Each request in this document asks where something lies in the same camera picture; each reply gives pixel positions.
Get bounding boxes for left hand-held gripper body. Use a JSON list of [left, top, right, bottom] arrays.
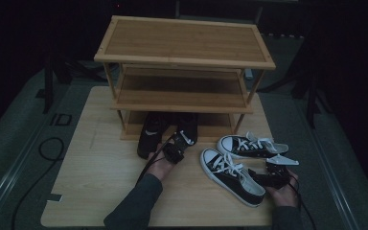
[[162, 129, 196, 166]]

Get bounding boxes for black cable on floor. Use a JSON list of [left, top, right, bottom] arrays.
[[11, 137, 65, 230]]

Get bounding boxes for person's right hand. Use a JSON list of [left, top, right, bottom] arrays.
[[264, 171, 301, 209]]

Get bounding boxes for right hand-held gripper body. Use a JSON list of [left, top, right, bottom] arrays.
[[262, 153, 300, 190]]

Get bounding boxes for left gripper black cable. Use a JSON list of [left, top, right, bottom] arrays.
[[136, 133, 177, 187]]

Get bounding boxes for black metal stand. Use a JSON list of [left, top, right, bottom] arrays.
[[41, 57, 56, 115]]

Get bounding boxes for black canvas sneaker white laces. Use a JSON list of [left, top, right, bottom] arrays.
[[216, 131, 290, 160], [199, 148, 266, 209]]

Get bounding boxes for wooden three-tier shoe rack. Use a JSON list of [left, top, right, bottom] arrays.
[[93, 14, 277, 143]]

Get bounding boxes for black leather shoe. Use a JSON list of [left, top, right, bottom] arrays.
[[136, 111, 171, 160], [174, 112, 200, 147]]

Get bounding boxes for person's left hand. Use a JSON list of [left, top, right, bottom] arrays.
[[146, 145, 177, 182]]

